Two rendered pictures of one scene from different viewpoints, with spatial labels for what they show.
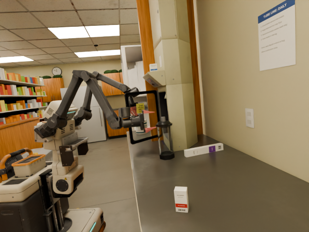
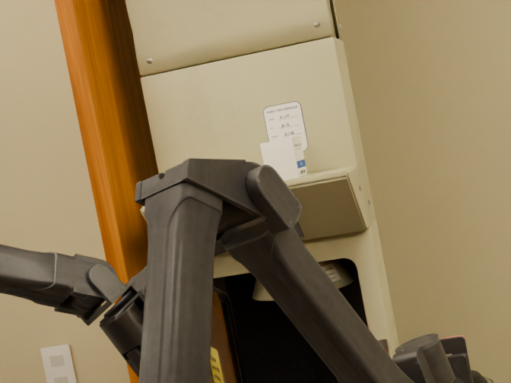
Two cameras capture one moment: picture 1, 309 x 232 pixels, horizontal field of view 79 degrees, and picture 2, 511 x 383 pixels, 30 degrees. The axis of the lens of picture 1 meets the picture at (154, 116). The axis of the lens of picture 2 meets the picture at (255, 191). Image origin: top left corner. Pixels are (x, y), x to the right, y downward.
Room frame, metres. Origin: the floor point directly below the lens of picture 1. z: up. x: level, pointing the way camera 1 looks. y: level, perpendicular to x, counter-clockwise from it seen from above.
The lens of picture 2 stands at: (0.87, 1.31, 1.58)
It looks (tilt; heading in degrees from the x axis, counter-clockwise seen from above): 3 degrees down; 293
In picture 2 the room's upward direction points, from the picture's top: 11 degrees counter-clockwise
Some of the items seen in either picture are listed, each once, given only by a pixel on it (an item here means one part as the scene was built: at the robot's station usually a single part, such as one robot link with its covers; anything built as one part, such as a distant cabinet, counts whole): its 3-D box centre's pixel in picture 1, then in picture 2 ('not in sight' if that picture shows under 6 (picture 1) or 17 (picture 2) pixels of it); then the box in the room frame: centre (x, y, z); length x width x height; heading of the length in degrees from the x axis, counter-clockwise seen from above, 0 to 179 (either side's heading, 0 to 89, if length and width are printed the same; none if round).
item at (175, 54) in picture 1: (178, 95); (293, 282); (1.47, -0.20, 1.33); 0.32 x 0.25 x 0.77; 9
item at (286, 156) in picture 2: (153, 68); (284, 159); (1.38, -0.03, 1.54); 0.05 x 0.05 x 0.06; 5
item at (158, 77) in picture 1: (153, 80); (255, 217); (1.44, -0.02, 1.46); 0.32 x 0.12 x 0.10; 9
